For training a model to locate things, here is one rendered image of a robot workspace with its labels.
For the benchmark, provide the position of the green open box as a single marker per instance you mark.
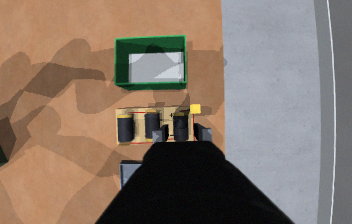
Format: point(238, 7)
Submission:
point(156, 61)

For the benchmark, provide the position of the black battery with yellow end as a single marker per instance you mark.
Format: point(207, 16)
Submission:
point(125, 128)
point(152, 122)
point(180, 126)

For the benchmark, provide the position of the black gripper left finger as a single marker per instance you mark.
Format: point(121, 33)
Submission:
point(161, 135)

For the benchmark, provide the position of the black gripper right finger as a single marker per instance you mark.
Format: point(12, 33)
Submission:
point(201, 133)

